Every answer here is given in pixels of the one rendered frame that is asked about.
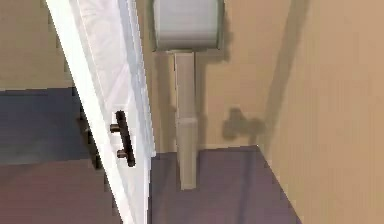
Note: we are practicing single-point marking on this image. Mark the white room door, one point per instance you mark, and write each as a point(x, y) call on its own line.
point(110, 83)

